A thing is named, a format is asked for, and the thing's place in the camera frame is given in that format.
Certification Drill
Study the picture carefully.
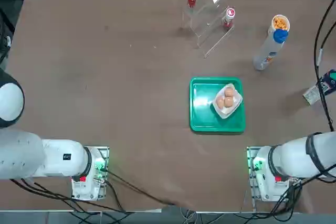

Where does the blue white milk carton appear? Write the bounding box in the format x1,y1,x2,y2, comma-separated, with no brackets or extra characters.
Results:
302,69,336,106

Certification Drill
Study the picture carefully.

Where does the clear acrylic display stand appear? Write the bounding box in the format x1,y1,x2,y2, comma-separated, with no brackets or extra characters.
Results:
182,0,236,59

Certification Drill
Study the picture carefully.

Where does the green plastic tray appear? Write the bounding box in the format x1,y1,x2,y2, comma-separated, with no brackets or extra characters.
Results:
188,77,246,133

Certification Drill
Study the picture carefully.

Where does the clear bottle with blue cap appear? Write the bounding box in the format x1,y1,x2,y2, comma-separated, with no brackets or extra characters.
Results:
253,28,289,71

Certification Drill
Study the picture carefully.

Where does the paper cup of orange popcorn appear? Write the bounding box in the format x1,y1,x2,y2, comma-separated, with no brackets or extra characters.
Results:
271,15,291,33

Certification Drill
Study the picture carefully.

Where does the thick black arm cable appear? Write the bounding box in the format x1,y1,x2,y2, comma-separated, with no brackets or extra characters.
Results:
313,0,336,132

